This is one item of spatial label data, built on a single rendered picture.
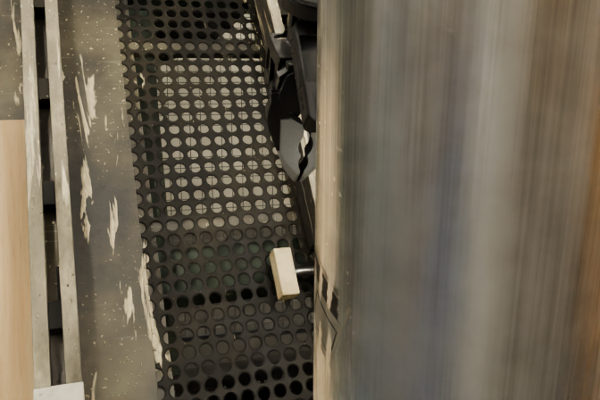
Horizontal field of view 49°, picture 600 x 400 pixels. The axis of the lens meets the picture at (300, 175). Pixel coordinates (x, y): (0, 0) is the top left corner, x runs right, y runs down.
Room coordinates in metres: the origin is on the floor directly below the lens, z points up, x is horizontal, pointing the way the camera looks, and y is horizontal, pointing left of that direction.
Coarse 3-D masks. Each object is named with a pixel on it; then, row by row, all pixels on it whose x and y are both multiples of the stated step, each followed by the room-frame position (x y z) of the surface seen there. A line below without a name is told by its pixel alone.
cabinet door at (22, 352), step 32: (0, 128) 1.04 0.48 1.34; (0, 160) 1.01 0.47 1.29; (0, 192) 0.98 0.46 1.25; (0, 224) 0.95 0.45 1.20; (0, 256) 0.92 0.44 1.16; (0, 288) 0.90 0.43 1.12; (0, 320) 0.87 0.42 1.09; (0, 352) 0.85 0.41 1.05; (32, 352) 0.86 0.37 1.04; (0, 384) 0.83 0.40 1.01; (32, 384) 0.84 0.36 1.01
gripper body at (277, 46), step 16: (288, 0) 0.64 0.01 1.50; (304, 16) 0.63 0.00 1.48; (288, 32) 0.70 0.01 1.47; (272, 48) 0.70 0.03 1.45; (288, 48) 0.69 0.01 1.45; (272, 64) 0.71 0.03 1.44; (288, 64) 0.65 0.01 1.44; (272, 80) 0.72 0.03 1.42; (288, 80) 0.66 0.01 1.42; (288, 96) 0.66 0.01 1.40
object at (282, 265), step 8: (280, 248) 1.04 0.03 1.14; (288, 248) 1.05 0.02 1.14; (272, 256) 1.04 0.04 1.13; (280, 256) 1.03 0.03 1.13; (288, 256) 1.04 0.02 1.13; (272, 264) 1.04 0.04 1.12; (280, 264) 1.02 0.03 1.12; (288, 264) 1.03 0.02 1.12; (272, 272) 1.04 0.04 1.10; (280, 272) 1.02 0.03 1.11; (288, 272) 1.02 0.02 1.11; (280, 280) 1.01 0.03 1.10; (288, 280) 1.01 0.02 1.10; (296, 280) 1.02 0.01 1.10; (280, 288) 1.00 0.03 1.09; (288, 288) 1.00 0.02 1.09; (296, 288) 1.01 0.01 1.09; (280, 296) 1.00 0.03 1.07; (288, 296) 1.01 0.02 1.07
